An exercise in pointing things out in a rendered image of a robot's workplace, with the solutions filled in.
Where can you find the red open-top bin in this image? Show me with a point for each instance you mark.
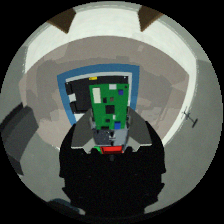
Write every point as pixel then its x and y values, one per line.
pixel 111 150

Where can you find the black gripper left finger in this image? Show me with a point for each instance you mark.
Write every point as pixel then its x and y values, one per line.
pixel 79 140

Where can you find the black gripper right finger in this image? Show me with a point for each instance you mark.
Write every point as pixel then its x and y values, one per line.
pixel 142 137

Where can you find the green circuit board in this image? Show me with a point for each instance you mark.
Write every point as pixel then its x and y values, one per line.
pixel 109 103

